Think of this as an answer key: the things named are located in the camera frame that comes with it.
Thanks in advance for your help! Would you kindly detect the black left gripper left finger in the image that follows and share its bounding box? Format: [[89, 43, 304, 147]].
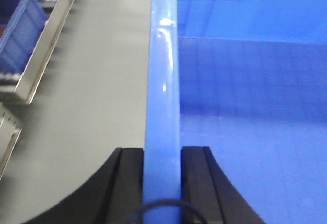
[[28, 148, 144, 223]]

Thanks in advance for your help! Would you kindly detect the light blue plastic crate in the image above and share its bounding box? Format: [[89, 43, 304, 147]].
[[143, 0, 326, 223]]

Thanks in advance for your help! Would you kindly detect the blue bin on rack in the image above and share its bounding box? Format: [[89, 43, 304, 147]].
[[1, 0, 48, 74]]

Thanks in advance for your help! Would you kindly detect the black cable loop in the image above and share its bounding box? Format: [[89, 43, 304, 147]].
[[130, 198, 206, 224]]

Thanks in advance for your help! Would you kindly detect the steel rack rail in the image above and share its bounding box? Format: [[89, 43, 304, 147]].
[[1, 0, 74, 104]]

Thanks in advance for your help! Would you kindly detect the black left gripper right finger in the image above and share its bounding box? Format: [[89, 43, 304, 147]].
[[181, 146, 264, 223]]

